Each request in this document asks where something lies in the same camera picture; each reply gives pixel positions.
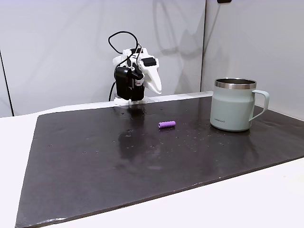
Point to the black oval camera box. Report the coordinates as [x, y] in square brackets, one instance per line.
[122, 82]

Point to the purple pen grip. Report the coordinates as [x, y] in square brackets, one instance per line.
[167, 124]

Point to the pale green steel mug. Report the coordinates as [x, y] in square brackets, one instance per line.
[230, 109]

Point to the black table mat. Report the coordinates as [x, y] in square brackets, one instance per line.
[133, 161]

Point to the black wall-mounted object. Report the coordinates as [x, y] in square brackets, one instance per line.
[224, 1]

